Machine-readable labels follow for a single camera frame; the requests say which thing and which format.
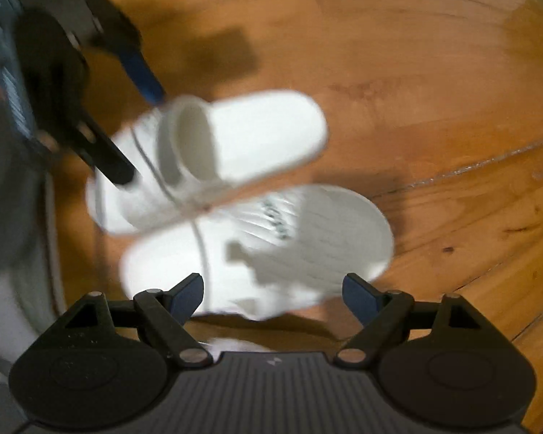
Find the white ribbed slide sandal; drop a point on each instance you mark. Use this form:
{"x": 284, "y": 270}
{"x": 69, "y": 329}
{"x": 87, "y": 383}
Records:
{"x": 262, "y": 135}
{"x": 335, "y": 230}

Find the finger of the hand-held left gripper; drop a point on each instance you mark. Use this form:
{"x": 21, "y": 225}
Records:
{"x": 140, "y": 72}
{"x": 113, "y": 162}

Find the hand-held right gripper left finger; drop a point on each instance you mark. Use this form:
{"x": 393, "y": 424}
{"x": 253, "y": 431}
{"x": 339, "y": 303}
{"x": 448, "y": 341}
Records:
{"x": 188, "y": 294}

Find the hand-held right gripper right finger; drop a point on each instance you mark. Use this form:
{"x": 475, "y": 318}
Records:
{"x": 359, "y": 296}

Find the person's grey pants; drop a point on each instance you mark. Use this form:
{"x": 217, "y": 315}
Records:
{"x": 22, "y": 307}

